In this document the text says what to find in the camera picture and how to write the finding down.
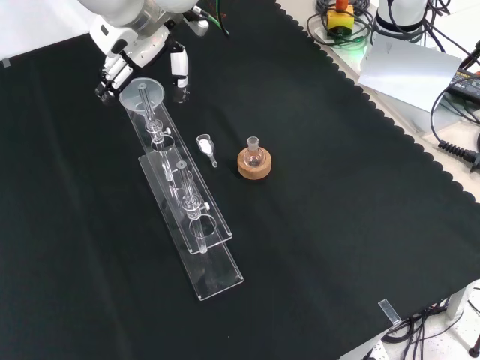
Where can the clear acrylic funnel stand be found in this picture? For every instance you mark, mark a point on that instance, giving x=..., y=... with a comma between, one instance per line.
x=210, y=270

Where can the white bench leg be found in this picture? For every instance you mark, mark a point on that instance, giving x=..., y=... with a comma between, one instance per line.
x=459, y=300

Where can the black bench cloth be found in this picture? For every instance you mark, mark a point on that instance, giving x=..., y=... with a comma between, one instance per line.
x=337, y=195

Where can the black power adapter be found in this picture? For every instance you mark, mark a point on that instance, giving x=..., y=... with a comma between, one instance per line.
x=467, y=84

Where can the clear cloth clip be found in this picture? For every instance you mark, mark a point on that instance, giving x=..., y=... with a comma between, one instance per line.
x=5, y=62
x=390, y=312

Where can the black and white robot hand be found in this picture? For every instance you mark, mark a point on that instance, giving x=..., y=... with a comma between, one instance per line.
x=138, y=48

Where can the translucent plastic funnel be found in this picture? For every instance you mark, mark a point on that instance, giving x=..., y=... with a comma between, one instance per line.
x=133, y=101

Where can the round-bottom glass flask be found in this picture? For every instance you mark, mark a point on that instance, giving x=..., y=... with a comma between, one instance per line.
x=253, y=157

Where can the yellow stop button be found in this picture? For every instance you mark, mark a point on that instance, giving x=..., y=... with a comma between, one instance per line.
x=340, y=20

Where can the pale board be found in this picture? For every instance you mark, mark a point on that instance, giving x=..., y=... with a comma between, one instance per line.
x=408, y=71

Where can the glass weighing funnel with powder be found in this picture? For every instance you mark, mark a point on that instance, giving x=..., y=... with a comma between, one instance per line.
x=205, y=147

